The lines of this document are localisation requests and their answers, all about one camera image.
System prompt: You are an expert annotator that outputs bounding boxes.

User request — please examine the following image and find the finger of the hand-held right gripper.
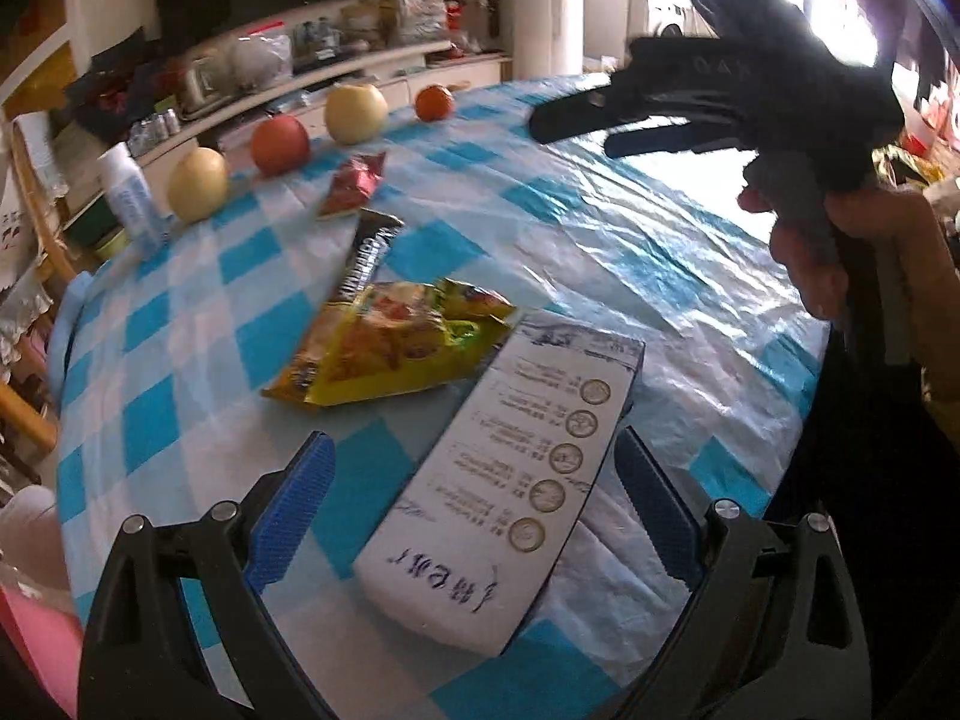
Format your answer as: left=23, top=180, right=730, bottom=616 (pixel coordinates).
left=604, top=124, right=758, bottom=160
left=529, top=86, right=638, bottom=145

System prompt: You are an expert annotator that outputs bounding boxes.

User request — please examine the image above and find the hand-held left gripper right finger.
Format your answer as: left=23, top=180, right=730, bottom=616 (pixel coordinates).
left=613, top=426, right=875, bottom=720

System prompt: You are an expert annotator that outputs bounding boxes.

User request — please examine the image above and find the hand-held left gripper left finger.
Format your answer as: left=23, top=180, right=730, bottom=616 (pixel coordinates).
left=79, top=431, right=338, bottom=720

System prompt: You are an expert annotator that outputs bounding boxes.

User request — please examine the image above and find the grey wipes packet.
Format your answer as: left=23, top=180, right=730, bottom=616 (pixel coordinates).
left=352, top=315, right=646, bottom=657

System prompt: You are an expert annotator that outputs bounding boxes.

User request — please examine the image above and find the yellow snack packet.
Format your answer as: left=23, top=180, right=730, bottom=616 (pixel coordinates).
left=261, top=277, right=518, bottom=407

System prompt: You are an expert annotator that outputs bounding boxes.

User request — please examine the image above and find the red snack packet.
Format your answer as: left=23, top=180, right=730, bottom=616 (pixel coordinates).
left=315, top=151, right=389, bottom=221

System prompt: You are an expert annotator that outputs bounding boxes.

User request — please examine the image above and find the black coffee sachet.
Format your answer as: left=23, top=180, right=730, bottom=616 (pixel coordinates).
left=326, top=210, right=406, bottom=308

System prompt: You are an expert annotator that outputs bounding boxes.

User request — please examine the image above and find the person's right hand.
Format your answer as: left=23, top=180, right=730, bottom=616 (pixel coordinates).
left=739, top=184, right=960, bottom=421

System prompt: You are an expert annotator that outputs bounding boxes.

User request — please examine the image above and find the white utility cabinet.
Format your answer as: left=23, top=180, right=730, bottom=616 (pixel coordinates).
left=585, top=0, right=650, bottom=72

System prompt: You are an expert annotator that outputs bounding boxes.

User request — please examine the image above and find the standing air conditioner lace cover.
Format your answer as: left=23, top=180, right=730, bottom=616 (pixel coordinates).
left=517, top=0, right=586, bottom=80

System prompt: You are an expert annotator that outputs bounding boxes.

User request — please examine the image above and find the blue checkered tablecloth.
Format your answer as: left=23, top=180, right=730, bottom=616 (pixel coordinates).
left=49, top=73, right=833, bottom=720

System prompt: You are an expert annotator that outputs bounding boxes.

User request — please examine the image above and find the cream TV cabinet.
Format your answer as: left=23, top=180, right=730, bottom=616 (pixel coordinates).
left=127, top=45, right=515, bottom=173

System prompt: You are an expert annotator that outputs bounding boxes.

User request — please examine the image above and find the orange tangerine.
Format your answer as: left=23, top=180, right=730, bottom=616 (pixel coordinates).
left=414, top=85, right=456, bottom=123

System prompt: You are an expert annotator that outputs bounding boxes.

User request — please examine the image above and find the clear bag of snacks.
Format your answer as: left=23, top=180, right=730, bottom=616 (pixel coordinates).
left=390, top=0, right=451, bottom=46

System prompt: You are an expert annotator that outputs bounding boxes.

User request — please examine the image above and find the yellow pear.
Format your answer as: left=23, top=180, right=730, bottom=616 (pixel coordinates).
left=325, top=82, right=389, bottom=146
left=166, top=148, right=230, bottom=224

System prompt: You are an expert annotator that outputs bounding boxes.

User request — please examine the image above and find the pink plastic bag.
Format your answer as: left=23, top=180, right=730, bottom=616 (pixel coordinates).
left=0, top=585, right=83, bottom=717

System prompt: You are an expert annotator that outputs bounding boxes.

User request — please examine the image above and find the red apple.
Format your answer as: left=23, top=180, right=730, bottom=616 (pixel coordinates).
left=250, top=116, right=311, bottom=177

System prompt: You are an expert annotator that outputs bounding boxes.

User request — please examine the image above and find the clear plastic bag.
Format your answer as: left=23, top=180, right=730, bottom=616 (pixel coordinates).
left=229, top=34, right=293, bottom=91

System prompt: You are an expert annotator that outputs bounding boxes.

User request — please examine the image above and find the green bin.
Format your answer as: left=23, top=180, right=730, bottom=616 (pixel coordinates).
left=91, top=227, right=134, bottom=262

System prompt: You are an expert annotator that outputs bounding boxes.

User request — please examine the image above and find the white blue tissue pack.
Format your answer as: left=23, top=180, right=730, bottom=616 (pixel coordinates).
left=97, top=142, right=170, bottom=248

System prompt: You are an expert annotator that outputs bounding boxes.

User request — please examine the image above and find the white electric kettle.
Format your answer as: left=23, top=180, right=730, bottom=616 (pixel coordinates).
left=180, top=52, right=230, bottom=113

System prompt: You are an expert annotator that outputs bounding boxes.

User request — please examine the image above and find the light wooden chair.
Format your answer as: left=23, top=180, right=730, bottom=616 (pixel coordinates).
left=7, top=120, right=83, bottom=293

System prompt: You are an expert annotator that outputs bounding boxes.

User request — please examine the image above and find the pack of small bottles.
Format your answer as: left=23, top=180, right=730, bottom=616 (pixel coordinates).
left=127, top=109, right=181, bottom=155

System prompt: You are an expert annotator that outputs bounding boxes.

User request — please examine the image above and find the dark wrapped flower bouquet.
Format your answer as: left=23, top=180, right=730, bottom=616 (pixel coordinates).
left=64, top=30, right=181, bottom=140

